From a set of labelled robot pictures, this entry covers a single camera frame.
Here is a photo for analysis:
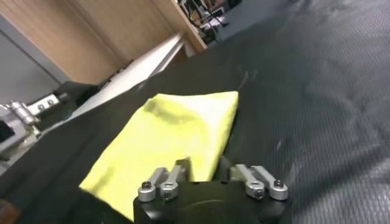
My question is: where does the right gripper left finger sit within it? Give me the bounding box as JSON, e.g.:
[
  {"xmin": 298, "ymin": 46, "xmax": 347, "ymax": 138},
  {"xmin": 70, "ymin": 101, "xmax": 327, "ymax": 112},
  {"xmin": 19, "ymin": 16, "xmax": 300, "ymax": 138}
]
[{"xmin": 137, "ymin": 156, "xmax": 195, "ymax": 204}]

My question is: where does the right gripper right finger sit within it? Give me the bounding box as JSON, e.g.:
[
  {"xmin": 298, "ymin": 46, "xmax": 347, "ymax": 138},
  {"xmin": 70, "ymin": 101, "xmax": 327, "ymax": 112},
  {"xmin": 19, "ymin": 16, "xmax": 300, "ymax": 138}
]
[{"xmin": 219, "ymin": 156, "xmax": 289, "ymax": 201}]

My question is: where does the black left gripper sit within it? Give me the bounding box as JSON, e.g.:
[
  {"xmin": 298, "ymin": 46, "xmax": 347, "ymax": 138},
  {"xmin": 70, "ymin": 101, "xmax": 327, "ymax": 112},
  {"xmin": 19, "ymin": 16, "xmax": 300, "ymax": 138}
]
[{"xmin": 0, "ymin": 80, "xmax": 100, "ymax": 161}]

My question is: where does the yellow-green t-shirt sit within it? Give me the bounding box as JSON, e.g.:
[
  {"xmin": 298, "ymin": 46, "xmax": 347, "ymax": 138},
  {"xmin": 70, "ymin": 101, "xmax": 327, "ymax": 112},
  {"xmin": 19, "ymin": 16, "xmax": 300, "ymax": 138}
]
[{"xmin": 78, "ymin": 90, "xmax": 239, "ymax": 222}]

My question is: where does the black plastic table cover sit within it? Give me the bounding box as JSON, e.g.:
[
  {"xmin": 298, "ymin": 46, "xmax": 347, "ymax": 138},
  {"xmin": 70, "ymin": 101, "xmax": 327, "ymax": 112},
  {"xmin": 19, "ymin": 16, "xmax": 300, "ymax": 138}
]
[{"xmin": 0, "ymin": 0, "xmax": 390, "ymax": 224}]

